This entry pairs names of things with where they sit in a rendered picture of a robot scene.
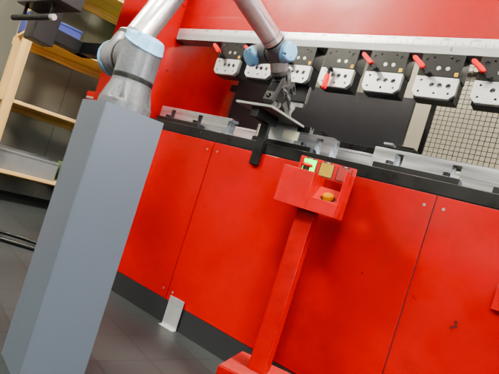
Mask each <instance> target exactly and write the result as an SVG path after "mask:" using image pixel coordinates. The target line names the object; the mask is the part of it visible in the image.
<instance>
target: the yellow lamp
mask: <svg viewBox="0 0 499 374"><path fill-rule="evenodd" d="M333 168H334V165H330V164H327V163H322V164H321V167H320V169H319V175H321V176H323V177H329V178H331V175H332V173H333Z"/></svg>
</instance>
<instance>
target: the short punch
mask: <svg viewBox="0 0 499 374"><path fill-rule="evenodd" d="M295 86H296V95H294V96H291V97H290V98H291V104H293V105H295V107H298V108H304V107H305V104H307V101H308V99H309V95H310V92H311V89H312V88H311V87H310V86H303V85H295Z"/></svg>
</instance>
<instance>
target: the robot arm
mask: <svg viewBox="0 0 499 374"><path fill-rule="evenodd" d="M184 1H185V0H149V1H148V2H147V3H146V5H145V6H144V7H143V9H142V10H141V11H140V12H139V13H138V14H137V16H136V17H135V18H134V20H133V21H132V22H131V24H130V25H129V26H128V27H121V28H120V29H119V30H118V31H117V32H116V33H115V34H114V36H113V37H112V38H111V39H110V40H108V41H106V42H104V43H103V44H101V46H100V48H99V50H98V52H97V61H98V64H99V66H100V68H101V69H102V71H103V72H104V73H105V74H107V75H108V76H111V79H110V81H109V82H108V84H107V85H106V86H105V87H104V88H103V90H102V91H101V93H100V94H99V96H98V99H97V100H102V101H107V102H110V103H113V104H115V105H119V106H120V107H123V108H126V109H129V110H130V111H133V112H136V113H138V114H142V115H143V116H146V117H150V114H151V90H152V87H153V84H154V81H155V78H156V75H157V71H158V68H159V66H160V62H161V59H162V58H163V51H164V45H163V43H162V42H160V41H159V40H157V39H156V37H157V35H158V34H159V33H160V31H161V30H162V29H163V28H164V27H165V26H166V24H167V23H168V21H169V20H170V19H171V17H173V15H174V14H175V13H176V11H177V10H178V8H179V7H180V6H181V5H182V3H183V2H184ZM233 1H234V2H235V3H236V4H237V6H238V8H239V9H240V11H241V12H242V13H243V15H244V17H245V18H246V20H247V21H248V22H249V24H250V26H251V27H252V29H253V30H254V31H255V33H256V35H257V36H258V38H259V39H260V40H261V43H258V44H256V45H251V46H250V47H248V48H246V49H245V50H244V61H245V62H246V64H247V65H248V66H250V67H254V66H258V65H260V64H270V71H271V76H274V78H273V80H272V82H271V84H270V86H269V87H268V89H267V92H266V93H265V95H264V97H263V100H264V101H265V102H269V103H270V105H273V106H275V107H276V108H277V109H279V108H280V107H281V102H279V100H281V101H282V102H283V101H284V103H283V104H282V106H283V108H284V111H285V114H287V115H288V116H290V117H291V113H292V112H293V111H294V110H295V105H293V104H291V98H290V97H291V96H294V95H296V86H295V82H292V81H291V72H290V68H289V65H288V63H289V62H293V61H294V60H295V59H296V57H297V53H298V50H297V47H296V44H295V43H294V42H291V41H286V36H285V33H284V32H282V31H280V30H279V29H278V27H277V25H276V24H275V22H274V21H273V19H272V17H271V16H270V14H269V13H268V11H267V9H266V7H265V6H264V5H263V3H262V1H261V0H233ZM293 87H294V89H295V92H294V93H293Z"/></svg>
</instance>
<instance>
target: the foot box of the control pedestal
mask: <svg viewBox="0 0 499 374"><path fill-rule="evenodd" d="M250 357H251V355H250V354H248V353H246V352H244V351H242V352H240V353H238V354H237V355H235V356H233V357H231V358H230V359H228V360H226V361H225V362H223V363H221V364H219V365H218V369H217V372H216V374H260V373H257V372H256V371H254V370H251V369H249V368H248V364H249V362H250ZM266 374H291V373H289V372H287V371H284V370H282V369H280V368H278V367H276V366H273V365H271V368H270V371H269V372H268V373H266Z"/></svg>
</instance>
